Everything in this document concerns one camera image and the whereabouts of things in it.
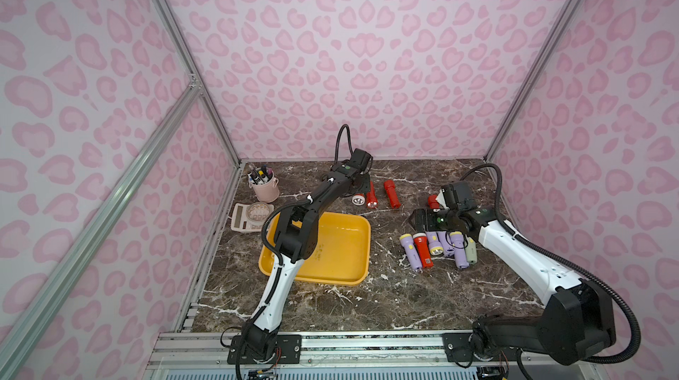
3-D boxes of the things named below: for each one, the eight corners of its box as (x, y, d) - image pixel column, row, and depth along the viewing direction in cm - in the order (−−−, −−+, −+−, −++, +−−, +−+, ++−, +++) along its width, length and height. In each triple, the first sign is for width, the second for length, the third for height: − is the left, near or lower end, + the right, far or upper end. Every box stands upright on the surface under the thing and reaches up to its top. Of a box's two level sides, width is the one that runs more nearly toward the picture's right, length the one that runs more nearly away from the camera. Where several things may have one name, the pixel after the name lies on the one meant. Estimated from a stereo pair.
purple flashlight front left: (409, 271, 90) (411, 267, 87) (399, 238, 97) (401, 234, 95) (420, 269, 90) (422, 265, 87) (409, 237, 98) (411, 232, 95)
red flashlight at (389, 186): (391, 209, 105) (392, 205, 103) (383, 185, 114) (384, 180, 111) (401, 208, 106) (402, 203, 103) (392, 183, 114) (393, 179, 112)
